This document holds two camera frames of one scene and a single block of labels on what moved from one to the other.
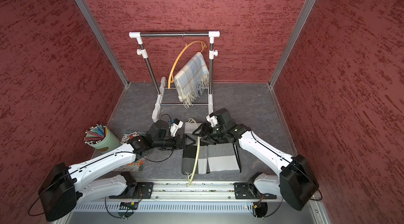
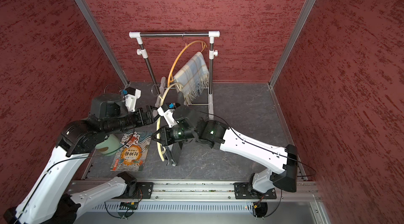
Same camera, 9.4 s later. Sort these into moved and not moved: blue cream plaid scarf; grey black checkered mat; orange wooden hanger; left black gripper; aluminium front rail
Moved: grey black checkered mat; left black gripper
Not moved: blue cream plaid scarf; orange wooden hanger; aluminium front rail
